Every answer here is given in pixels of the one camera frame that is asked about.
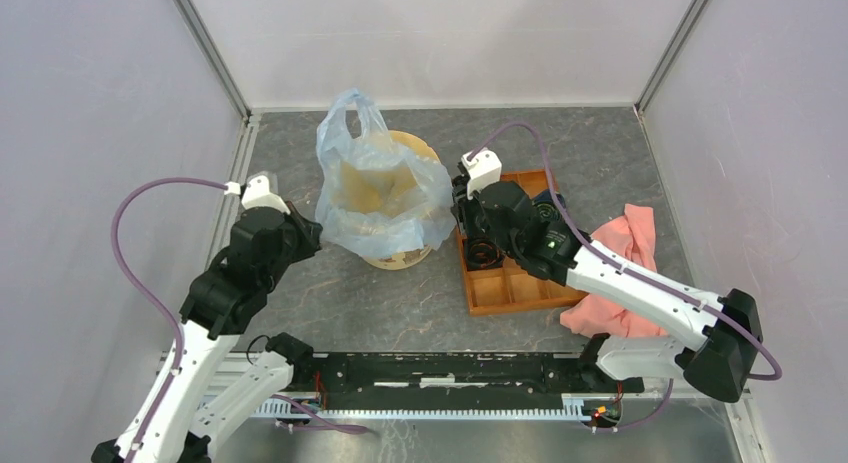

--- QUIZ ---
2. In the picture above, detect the light blue plastic trash bag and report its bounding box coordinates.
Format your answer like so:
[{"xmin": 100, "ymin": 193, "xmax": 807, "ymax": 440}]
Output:
[{"xmin": 315, "ymin": 88, "xmax": 456, "ymax": 259}]

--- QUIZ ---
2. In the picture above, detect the yellow capybara trash bin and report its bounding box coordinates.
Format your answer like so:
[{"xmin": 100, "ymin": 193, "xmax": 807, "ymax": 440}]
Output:
[{"xmin": 334, "ymin": 130, "xmax": 453, "ymax": 270}]

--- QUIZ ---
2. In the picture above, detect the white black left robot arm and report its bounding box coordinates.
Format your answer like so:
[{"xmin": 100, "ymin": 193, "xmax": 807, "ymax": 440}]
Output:
[{"xmin": 91, "ymin": 206, "xmax": 322, "ymax": 462}]

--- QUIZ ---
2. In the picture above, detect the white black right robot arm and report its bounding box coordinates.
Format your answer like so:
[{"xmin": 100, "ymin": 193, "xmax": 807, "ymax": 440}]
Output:
[{"xmin": 452, "ymin": 176, "xmax": 763, "ymax": 403}]

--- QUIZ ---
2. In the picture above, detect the orange compartment tray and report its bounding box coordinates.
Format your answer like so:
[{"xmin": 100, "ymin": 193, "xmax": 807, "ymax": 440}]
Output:
[{"xmin": 457, "ymin": 170, "xmax": 589, "ymax": 316}]

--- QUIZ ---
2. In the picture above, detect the pink cloth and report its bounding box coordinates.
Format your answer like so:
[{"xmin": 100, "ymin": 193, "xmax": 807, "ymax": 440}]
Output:
[{"xmin": 559, "ymin": 204, "xmax": 668, "ymax": 341}]

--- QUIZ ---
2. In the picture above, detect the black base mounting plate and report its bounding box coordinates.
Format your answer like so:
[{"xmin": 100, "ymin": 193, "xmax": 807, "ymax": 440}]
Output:
[{"xmin": 283, "ymin": 352, "xmax": 645, "ymax": 411}]

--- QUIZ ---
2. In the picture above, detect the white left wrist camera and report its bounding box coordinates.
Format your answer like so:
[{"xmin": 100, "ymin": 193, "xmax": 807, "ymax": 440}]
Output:
[{"xmin": 224, "ymin": 171, "xmax": 291, "ymax": 215}]

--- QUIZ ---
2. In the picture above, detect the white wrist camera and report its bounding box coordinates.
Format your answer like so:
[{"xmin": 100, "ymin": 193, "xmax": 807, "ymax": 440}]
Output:
[
  {"xmin": 459, "ymin": 147, "xmax": 502, "ymax": 200},
  {"xmin": 224, "ymin": 171, "xmax": 291, "ymax": 215}
]

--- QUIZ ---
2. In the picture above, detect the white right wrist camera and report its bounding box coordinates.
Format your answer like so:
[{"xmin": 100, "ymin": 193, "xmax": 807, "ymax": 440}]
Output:
[{"xmin": 459, "ymin": 147, "xmax": 502, "ymax": 200}]

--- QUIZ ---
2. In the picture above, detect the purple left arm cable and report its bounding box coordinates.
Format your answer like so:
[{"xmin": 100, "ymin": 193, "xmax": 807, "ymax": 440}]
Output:
[{"xmin": 109, "ymin": 177, "xmax": 370, "ymax": 463}]

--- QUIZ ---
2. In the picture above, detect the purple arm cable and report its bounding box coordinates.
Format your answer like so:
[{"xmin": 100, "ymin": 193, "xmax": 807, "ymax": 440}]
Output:
[
  {"xmin": 466, "ymin": 122, "xmax": 783, "ymax": 435},
  {"xmin": 109, "ymin": 177, "xmax": 370, "ymax": 463}
]

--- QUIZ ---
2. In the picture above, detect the aluminium frame rail front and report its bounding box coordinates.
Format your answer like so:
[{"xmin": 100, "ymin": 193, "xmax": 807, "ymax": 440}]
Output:
[{"xmin": 153, "ymin": 351, "xmax": 751, "ymax": 400}]

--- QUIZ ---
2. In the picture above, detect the white slotted cable duct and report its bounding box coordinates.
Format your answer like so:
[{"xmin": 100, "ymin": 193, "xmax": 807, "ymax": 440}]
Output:
[{"xmin": 251, "ymin": 393, "xmax": 598, "ymax": 422}]

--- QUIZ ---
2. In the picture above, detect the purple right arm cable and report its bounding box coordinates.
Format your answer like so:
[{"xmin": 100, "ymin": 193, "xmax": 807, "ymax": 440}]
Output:
[{"xmin": 466, "ymin": 122, "xmax": 783, "ymax": 435}]

